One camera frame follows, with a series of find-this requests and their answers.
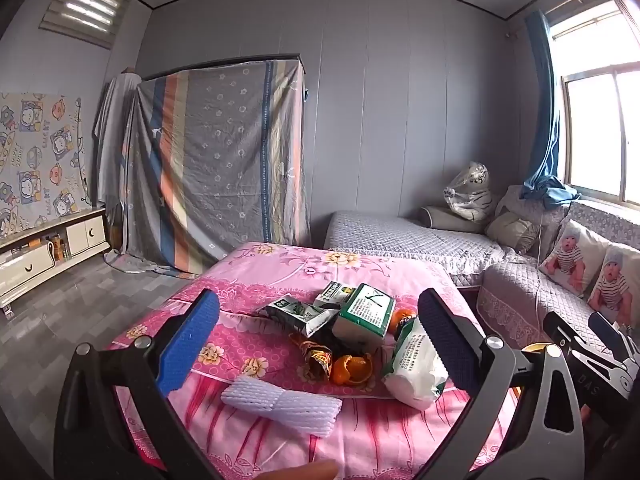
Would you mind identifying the white draped cloth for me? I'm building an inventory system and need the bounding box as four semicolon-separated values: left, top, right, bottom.
93;72;142;211

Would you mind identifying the small green white carton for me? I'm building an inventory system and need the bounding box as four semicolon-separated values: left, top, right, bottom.
313;281;359;311

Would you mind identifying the large green white box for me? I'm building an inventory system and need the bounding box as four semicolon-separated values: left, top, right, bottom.
331;283;397;349

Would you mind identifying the blue curtain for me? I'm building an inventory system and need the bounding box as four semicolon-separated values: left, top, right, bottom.
519;9;582;210

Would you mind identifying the gold rimmed trash can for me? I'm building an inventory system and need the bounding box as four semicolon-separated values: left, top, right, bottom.
520;342;568;361

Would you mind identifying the pink floral tablecloth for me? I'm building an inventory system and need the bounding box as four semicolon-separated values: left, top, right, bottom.
107;241;522;480

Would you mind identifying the cartoon wall poster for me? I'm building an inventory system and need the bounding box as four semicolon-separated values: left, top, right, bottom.
0;91;94;241

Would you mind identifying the sliding window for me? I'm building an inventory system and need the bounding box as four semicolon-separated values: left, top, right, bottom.
544;0;640;207

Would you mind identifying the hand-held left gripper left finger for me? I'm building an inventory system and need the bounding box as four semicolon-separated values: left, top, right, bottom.
54;289;221;480

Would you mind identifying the person's left hand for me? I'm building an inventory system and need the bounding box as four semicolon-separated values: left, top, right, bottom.
260;460;342;480

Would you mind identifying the baby print pillow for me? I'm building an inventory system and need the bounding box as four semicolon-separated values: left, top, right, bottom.
587;242;640;329
538;218;612;297

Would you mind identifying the black plastic bag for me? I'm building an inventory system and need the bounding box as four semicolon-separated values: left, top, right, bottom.
327;332;383;362

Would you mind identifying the red snack wrapper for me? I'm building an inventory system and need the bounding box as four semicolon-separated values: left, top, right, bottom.
291;332;335;384

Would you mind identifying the grey window blind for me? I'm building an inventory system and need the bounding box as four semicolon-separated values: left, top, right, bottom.
39;0;136;51

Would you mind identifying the green milk carton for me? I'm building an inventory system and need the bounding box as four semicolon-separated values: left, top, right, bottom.
259;296;342;339

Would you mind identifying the plastic bag on sofa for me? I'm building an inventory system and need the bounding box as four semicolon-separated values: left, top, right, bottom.
443;161;494;222

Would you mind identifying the beige cushion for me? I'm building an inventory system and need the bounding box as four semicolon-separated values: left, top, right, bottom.
485;210;542;256

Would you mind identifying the cream tv cabinet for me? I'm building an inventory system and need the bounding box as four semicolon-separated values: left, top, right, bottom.
0;207;111;315

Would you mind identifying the striped grey bed sheet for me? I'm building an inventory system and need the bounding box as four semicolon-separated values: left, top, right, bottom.
104;54;312;279

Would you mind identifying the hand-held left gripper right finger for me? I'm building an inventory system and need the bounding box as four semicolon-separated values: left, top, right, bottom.
415;287;586;480

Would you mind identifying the white tissue packet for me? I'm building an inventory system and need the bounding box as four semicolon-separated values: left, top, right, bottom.
382;317;451;411

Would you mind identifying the grey quilted sofa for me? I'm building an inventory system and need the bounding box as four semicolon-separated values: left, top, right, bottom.
324;184;640;361

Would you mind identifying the white foam fruit net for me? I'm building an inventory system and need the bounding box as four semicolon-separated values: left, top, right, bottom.
220;377;344;437

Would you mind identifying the orange fruit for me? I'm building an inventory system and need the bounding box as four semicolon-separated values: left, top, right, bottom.
391;308;419;334

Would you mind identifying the grey bolster pillow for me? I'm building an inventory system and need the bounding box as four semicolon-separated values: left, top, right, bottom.
418;205;490;234

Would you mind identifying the orange peel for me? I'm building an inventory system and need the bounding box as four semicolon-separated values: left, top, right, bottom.
327;352;376;387

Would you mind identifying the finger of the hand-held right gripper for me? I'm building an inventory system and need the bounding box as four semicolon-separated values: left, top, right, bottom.
589;311;640;363
542;311;628;401

